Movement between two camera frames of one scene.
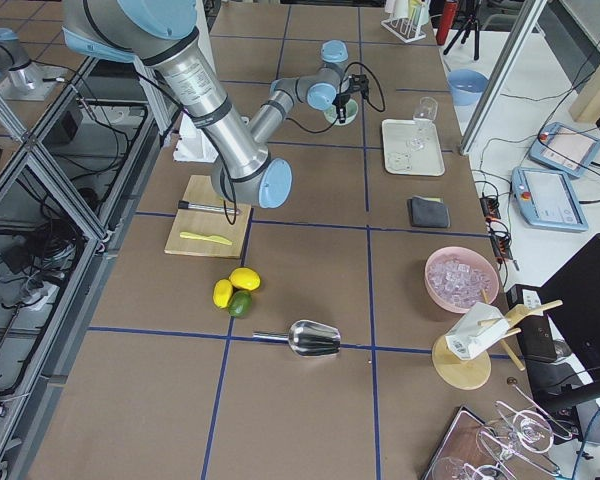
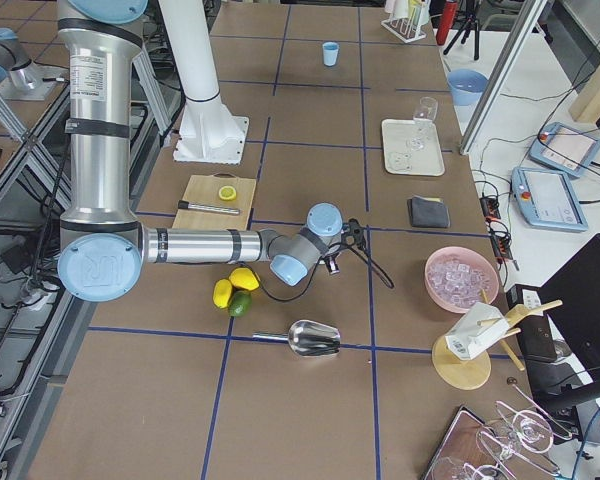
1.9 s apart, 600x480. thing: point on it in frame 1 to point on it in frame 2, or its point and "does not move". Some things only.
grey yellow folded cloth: [428, 212] does not move
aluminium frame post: [497, 78] does not move
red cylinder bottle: [445, 23] does not move
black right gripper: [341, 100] to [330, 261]
